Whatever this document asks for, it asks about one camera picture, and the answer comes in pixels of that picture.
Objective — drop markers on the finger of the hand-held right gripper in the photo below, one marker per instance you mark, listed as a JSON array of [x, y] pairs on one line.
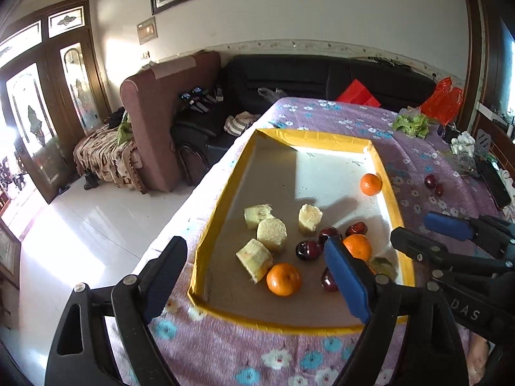
[[418, 246], [446, 225]]

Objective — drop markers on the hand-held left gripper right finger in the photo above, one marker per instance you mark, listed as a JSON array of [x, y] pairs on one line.
[[348, 277]]

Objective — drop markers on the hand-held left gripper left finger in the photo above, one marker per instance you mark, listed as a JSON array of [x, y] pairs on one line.
[[161, 285]]

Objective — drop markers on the dark red plum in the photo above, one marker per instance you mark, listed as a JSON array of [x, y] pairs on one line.
[[309, 250], [330, 233], [329, 280], [430, 181]]

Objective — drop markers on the orange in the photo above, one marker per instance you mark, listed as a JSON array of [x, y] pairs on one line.
[[370, 184], [283, 279], [358, 247]]

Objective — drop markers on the green vegetable piece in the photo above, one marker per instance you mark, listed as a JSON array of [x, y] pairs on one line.
[[383, 267]]

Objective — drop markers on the red date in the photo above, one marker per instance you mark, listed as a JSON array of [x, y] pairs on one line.
[[356, 228], [439, 189]]

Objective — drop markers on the peeled sugarcane piece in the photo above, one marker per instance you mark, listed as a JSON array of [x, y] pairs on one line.
[[272, 233], [254, 259], [309, 218], [257, 214]]

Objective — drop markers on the yellow cardboard box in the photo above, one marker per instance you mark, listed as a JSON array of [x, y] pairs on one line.
[[281, 169]]

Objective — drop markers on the person's right hand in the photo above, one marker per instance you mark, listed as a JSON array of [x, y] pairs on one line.
[[478, 360]]

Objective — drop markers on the white plastic item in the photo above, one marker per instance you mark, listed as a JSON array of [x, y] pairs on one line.
[[462, 142]]

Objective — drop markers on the purple floral blanket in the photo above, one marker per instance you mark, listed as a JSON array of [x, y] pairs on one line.
[[225, 350]]

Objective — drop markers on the green lettuce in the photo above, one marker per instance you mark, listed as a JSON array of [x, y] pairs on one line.
[[412, 124]]

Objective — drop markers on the red plastic bag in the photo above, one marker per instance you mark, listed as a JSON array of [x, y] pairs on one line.
[[442, 100]]

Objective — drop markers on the black shoes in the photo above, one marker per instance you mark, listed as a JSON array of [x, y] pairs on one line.
[[90, 179]]

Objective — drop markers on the brown patterned throw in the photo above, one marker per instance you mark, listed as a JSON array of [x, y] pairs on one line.
[[106, 157]]

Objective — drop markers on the brown armchair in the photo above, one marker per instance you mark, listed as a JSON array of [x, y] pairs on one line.
[[161, 128]]

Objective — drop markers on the wooden framed picture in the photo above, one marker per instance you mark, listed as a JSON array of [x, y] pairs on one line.
[[8, 249]]

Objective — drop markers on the red paper bag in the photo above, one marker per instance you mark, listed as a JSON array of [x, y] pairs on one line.
[[358, 94]]

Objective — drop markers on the green cloth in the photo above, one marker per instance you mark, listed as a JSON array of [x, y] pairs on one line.
[[123, 130]]

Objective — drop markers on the brown wooden cabinet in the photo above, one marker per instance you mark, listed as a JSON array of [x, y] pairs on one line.
[[483, 48]]

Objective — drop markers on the striped cloth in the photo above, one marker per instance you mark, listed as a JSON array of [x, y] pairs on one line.
[[239, 122]]

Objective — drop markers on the black handheld device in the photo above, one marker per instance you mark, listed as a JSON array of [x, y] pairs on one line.
[[186, 97], [219, 93], [209, 99], [197, 91]]

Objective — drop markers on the black leather sofa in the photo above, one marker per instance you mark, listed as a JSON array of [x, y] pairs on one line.
[[322, 80]]

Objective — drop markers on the clear plastic bag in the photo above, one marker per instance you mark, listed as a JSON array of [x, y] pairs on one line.
[[269, 94]]

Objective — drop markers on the wooden glass door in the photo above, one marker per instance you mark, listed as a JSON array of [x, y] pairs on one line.
[[48, 108]]

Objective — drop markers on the black metal chair frame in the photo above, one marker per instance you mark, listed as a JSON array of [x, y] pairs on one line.
[[193, 161]]

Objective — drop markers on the small wall plaque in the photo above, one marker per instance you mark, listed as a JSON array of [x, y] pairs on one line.
[[147, 31]]

